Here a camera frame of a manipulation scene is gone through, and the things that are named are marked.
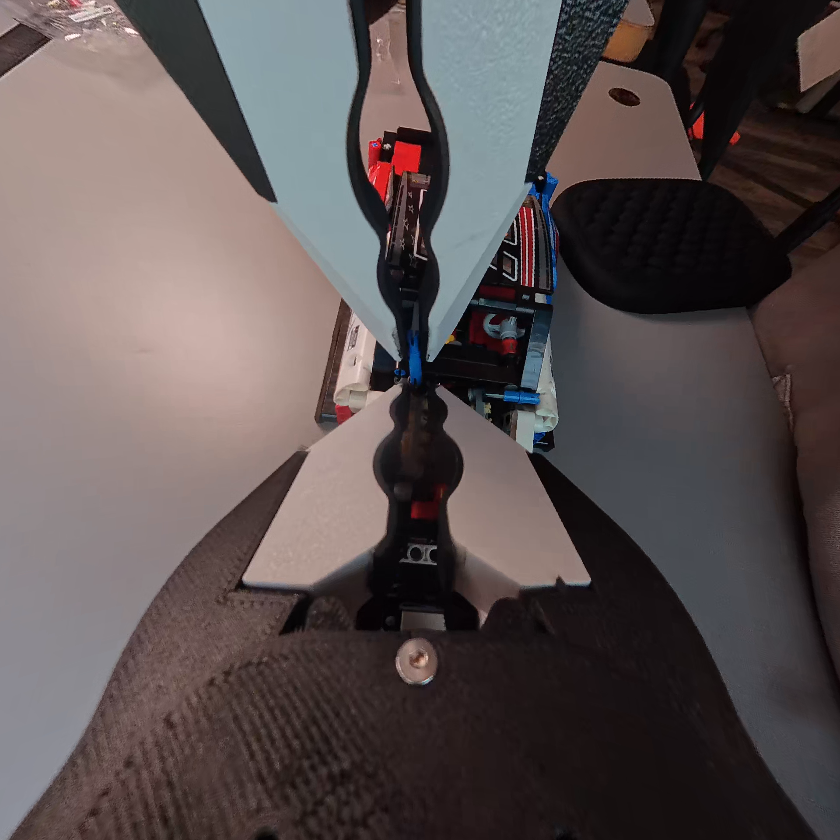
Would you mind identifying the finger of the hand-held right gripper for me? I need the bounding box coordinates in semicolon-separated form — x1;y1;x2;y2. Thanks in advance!
406;0;564;363
197;0;403;361

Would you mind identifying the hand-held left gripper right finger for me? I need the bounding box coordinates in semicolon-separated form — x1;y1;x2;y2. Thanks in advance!
430;385;593;621

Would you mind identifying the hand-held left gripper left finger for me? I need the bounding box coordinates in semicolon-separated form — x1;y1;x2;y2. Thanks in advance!
241;384;403;588

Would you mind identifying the brick-built toy race car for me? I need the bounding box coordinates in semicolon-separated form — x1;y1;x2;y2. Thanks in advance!
315;125;564;631

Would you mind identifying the small blue connector pin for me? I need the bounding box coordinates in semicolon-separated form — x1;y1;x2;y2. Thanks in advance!
402;328;426;388

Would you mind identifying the pile of clear plastic bags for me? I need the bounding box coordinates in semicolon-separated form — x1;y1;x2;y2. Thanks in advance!
23;0;142;43

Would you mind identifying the black chair seat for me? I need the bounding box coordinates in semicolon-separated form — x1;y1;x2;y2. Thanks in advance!
550;178;793;314

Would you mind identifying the person's beige sweatshirt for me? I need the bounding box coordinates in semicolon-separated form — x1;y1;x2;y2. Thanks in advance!
748;259;840;716

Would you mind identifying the white box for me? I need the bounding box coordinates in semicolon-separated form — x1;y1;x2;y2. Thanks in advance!
796;10;840;94

